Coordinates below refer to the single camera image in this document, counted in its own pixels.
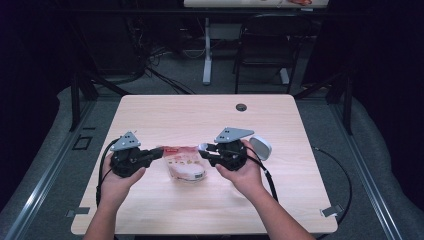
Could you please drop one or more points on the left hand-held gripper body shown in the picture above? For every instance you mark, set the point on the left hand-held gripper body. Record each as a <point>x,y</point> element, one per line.
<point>128,163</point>

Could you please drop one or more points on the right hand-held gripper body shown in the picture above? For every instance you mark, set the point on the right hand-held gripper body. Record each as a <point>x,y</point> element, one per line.
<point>233,156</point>

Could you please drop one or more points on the white pouch screw cap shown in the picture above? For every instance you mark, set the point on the white pouch screw cap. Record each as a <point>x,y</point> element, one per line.
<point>201,147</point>

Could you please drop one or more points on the red and white spout pouch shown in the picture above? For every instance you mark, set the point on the red and white spout pouch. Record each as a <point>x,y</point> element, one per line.
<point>185,165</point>

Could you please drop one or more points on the white flip-lid container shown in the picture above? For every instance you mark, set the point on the white flip-lid container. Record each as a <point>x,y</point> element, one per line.
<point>261,146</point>

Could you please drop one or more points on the person's right hand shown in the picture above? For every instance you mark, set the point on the person's right hand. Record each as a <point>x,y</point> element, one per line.
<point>248,180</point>

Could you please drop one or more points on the person's left hand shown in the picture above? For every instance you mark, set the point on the person's left hand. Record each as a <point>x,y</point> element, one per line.
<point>115,188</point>

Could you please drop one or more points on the black round table grommet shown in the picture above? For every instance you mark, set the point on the black round table grommet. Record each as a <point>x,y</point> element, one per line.
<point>241,107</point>

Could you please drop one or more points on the grey tape strip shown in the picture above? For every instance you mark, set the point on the grey tape strip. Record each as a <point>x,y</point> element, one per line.
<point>331,210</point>
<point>78,211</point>

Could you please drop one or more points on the black metal stand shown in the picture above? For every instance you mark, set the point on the black metal stand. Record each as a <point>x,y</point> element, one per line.
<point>347,106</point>
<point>75,100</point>

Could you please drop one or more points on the white-legged desk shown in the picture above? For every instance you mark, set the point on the white-legged desk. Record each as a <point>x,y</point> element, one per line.
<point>207,50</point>

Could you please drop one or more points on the black folding chair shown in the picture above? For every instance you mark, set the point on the black folding chair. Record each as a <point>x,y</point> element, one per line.
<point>270,43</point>

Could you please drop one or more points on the orange item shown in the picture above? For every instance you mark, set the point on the orange item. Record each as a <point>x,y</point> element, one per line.
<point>300,2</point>

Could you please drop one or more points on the black floor socket frame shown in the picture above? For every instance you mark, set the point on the black floor socket frame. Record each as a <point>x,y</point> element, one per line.
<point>75,146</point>

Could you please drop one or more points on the aluminium floor rail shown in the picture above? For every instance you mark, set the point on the aluminium floor rail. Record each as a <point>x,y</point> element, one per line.
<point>370,180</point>
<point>43,180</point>

